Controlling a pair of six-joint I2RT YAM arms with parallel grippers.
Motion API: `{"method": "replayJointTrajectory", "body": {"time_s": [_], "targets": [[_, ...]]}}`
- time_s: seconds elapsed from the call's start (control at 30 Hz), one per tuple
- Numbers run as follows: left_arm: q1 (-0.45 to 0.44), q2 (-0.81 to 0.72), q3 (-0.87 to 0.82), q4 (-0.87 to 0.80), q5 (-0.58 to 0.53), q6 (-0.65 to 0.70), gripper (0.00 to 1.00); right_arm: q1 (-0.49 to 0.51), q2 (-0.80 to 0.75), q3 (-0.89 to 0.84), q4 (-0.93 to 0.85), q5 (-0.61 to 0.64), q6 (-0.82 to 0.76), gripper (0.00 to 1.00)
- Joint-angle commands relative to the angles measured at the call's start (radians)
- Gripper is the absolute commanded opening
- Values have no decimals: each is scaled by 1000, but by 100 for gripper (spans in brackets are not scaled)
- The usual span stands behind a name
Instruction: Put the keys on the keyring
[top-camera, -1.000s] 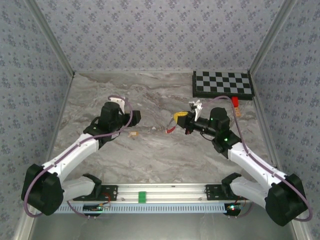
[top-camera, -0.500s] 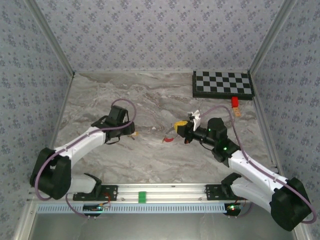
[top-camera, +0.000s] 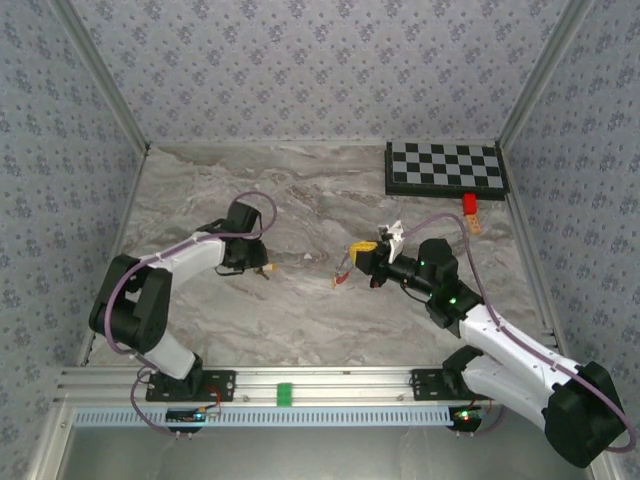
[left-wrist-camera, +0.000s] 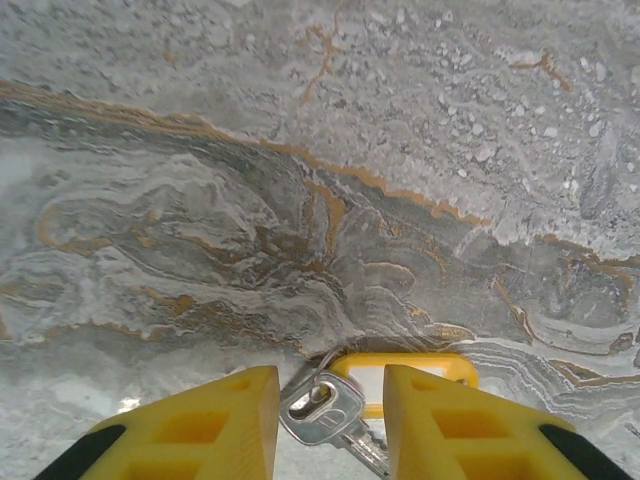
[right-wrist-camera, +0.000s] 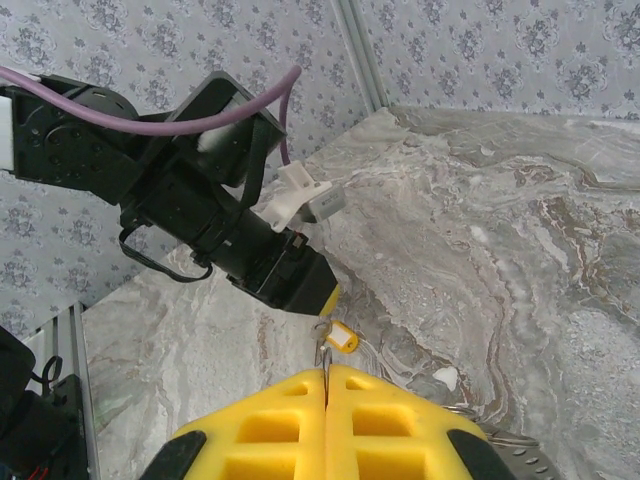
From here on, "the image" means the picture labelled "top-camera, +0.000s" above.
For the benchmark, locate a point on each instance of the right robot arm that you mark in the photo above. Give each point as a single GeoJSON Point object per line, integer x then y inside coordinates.
{"type": "Point", "coordinates": [510, 360]}

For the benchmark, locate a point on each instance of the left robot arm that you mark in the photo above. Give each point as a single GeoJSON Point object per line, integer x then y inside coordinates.
{"type": "Point", "coordinates": [185, 255]}

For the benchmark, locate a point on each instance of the small wooden block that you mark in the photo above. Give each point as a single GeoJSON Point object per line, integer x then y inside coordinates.
{"type": "Point", "coordinates": [475, 225]}

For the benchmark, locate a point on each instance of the red block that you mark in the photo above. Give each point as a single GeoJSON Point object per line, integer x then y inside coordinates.
{"type": "Point", "coordinates": [470, 204]}

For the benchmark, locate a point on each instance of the black grey chessboard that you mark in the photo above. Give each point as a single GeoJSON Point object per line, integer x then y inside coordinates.
{"type": "Point", "coordinates": [445, 167]}

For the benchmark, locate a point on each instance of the right circuit board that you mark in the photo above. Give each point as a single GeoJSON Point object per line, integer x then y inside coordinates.
{"type": "Point", "coordinates": [467, 415]}

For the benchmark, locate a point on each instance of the circuit board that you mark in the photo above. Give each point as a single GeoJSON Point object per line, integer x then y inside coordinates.
{"type": "Point", "coordinates": [467, 415]}
{"type": "Point", "coordinates": [192, 415]}

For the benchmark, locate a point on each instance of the left circuit board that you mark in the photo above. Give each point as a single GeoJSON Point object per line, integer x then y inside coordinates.
{"type": "Point", "coordinates": [192, 415]}

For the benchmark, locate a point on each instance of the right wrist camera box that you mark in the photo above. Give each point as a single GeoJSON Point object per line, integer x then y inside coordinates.
{"type": "Point", "coordinates": [395, 240]}

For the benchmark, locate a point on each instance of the aluminium table side rail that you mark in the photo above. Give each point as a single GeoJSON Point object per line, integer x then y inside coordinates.
{"type": "Point", "coordinates": [115, 255]}
{"type": "Point", "coordinates": [522, 215]}

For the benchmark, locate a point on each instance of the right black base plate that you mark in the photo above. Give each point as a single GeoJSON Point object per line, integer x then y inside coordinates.
{"type": "Point", "coordinates": [425, 387]}

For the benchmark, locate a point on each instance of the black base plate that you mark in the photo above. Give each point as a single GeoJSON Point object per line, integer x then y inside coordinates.
{"type": "Point", "coordinates": [220, 385]}
{"type": "Point", "coordinates": [425, 387]}

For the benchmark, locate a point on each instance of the aluminium mounting rail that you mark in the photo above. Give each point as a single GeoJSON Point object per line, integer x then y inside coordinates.
{"type": "Point", "coordinates": [325, 385]}

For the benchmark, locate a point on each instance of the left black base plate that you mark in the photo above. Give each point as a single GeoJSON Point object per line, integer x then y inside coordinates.
{"type": "Point", "coordinates": [220, 385]}

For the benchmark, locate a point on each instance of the green rail clip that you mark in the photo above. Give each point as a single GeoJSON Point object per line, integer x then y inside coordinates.
{"type": "Point", "coordinates": [285, 394]}

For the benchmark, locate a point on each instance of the aluminium frame post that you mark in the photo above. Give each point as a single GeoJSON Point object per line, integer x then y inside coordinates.
{"type": "Point", "coordinates": [547, 75]}
{"type": "Point", "coordinates": [100, 75]}

